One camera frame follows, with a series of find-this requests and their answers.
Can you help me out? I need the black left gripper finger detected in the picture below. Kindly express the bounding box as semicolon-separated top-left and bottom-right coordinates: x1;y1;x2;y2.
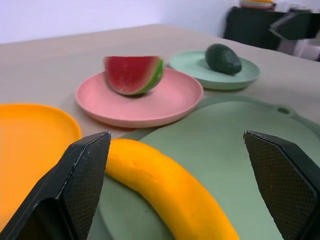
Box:
0;131;112;240
243;130;320;240
268;11;320;41

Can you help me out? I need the orange plate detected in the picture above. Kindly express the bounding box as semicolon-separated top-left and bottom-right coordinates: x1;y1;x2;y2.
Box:
0;103;81;228

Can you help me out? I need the light green plate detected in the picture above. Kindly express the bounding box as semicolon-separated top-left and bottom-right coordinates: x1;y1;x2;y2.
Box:
169;50;261;91

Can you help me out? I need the pink plate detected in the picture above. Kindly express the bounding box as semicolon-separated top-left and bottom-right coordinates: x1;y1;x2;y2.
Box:
75;67;204;129

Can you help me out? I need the stack of coloured plates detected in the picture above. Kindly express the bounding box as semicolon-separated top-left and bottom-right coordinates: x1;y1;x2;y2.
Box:
239;0;275;11

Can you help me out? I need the green cutting board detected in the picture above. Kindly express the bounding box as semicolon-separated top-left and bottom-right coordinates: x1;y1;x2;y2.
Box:
90;94;320;240

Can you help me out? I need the dark green avocado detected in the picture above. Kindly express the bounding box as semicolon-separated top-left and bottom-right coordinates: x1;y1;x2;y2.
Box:
205;43;243;76

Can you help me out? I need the yellow banana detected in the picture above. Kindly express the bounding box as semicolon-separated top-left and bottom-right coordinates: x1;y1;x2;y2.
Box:
104;138;240;240

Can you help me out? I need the watermelon slice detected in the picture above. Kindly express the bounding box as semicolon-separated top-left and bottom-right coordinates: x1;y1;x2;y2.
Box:
103;55;164;97

